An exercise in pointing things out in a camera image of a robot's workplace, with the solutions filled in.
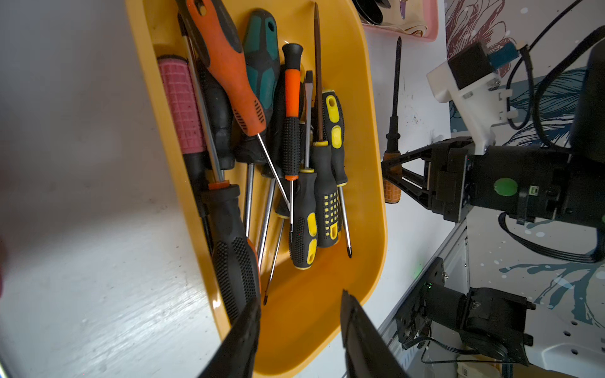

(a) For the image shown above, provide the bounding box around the beige cloth on tray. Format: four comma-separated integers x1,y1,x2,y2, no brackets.
376,0,429,37

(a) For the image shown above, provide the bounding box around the slim orange black screwdriver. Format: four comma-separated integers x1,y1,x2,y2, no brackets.
282,43,303,239

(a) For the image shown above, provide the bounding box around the green black screwdriver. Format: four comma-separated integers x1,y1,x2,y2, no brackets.
234,9,280,236

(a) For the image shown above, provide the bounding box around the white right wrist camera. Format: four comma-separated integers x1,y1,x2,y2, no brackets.
427,42,519,155

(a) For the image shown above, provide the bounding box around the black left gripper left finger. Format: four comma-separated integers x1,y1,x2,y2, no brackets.
199,299,261,377

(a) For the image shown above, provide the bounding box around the brown handled screwdriver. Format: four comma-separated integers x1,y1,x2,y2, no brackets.
383,37,402,204

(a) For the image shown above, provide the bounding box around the small black yellow screwdriver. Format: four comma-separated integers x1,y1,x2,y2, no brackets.
290,70,318,270

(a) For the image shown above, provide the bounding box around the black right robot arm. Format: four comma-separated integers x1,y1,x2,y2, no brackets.
381,28,604,230

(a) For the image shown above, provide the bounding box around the large black yellow-capped screwdriver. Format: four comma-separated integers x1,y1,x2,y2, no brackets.
177,13,262,327

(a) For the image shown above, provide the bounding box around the black yellow deli screwdriver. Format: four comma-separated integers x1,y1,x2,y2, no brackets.
311,3,339,248

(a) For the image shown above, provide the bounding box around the large orange black screwdriver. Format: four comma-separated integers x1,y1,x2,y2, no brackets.
176,0,292,212

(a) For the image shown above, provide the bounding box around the pink handled screwdriver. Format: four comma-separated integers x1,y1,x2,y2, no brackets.
158,55,214,252

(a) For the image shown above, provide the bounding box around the yellow plastic storage box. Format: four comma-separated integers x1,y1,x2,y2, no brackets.
126,1,387,377

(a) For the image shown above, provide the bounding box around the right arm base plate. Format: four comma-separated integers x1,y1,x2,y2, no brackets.
395,268,445,351

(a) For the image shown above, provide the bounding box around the pink plastic tray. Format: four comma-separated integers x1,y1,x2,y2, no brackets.
354,0,440,43

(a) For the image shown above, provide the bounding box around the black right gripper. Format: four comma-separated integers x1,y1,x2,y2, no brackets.
381,138,604,228

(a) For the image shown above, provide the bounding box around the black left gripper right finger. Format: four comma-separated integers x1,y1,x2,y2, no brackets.
340,290,409,377

